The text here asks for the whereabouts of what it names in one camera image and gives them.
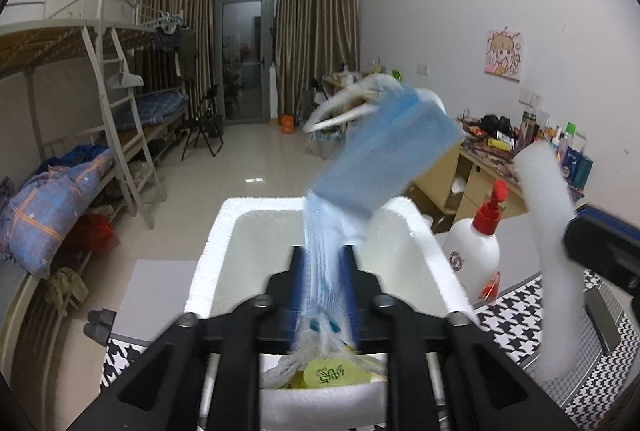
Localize brown curtain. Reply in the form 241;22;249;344
275;0;361;124
135;0;216;122

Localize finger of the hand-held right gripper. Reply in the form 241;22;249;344
575;205;640;232
562;216;640;294

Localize black phone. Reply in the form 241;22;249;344
584;287;622;356

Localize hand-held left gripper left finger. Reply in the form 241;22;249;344
65;247;307;431

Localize red bag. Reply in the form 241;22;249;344
65;212;121;254

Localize houndstooth tablecloth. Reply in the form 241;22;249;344
102;273;640;431

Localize blue plaid quilt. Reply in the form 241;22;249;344
0;146;116;279

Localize white bed ladder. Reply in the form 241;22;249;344
82;25;168;229

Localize wooden desk with clutter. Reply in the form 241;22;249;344
410;116;586;217

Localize black folding chair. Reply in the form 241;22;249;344
181;85;226;162

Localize blue checked mattress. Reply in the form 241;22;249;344
112;90;190;122

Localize blue face mask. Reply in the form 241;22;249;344
302;78;463;354

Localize cluster of toiletry bottles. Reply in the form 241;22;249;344
520;110;596;189

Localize white metal bunk bed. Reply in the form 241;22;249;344
0;0;191;292

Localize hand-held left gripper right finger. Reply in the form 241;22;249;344
337;247;578;431

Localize grey sock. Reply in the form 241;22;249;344
260;353;303;389

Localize dark hanging clothes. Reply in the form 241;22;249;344
152;24;196;82

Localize cartoon wall poster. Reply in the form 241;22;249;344
484;28;525;82

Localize white foam box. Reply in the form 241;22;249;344
184;196;481;431

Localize white pump bottle red cap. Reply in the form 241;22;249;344
442;180;508;299

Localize beige cloth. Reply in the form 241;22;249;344
47;266;91;317

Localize glass balcony door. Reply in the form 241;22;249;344
214;0;282;124

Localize black headphones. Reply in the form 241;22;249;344
480;114;516;137

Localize black slipper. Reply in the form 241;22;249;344
87;308;117;328
84;323;114;347

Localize yellow packet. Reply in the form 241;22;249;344
290;353;388;389

